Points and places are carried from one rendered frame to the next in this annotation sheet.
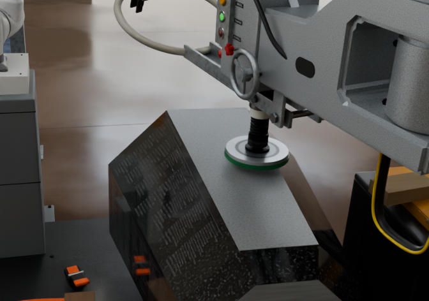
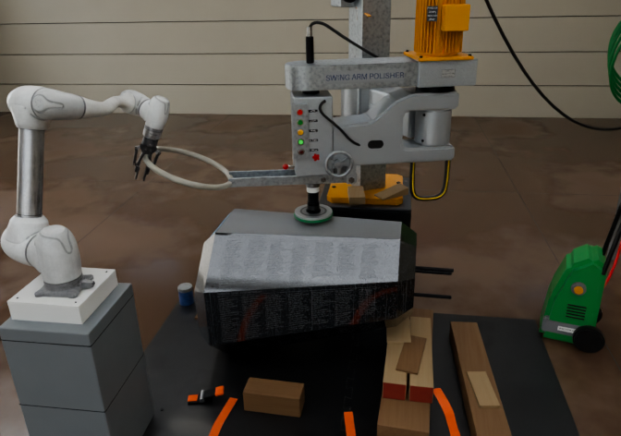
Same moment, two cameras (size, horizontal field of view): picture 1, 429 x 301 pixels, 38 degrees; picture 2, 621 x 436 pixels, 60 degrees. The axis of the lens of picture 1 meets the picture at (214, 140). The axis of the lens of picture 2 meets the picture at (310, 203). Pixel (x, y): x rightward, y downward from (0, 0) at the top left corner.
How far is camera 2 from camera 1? 2.53 m
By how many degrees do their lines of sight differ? 59
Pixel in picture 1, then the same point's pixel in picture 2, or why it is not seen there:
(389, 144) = (435, 155)
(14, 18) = not seen: hidden behind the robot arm
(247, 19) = (322, 136)
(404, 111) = (440, 139)
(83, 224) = not seen: hidden behind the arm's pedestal
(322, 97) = (390, 153)
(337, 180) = (184, 255)
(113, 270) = (207, 377)
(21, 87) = (114, 281)
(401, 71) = (435, 124)
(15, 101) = (125, 293)
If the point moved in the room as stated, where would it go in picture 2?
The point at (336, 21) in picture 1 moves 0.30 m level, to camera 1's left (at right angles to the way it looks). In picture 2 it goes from (394, 115) to (376, 130)
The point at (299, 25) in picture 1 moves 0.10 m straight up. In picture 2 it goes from (367, 126) to (367, 106)
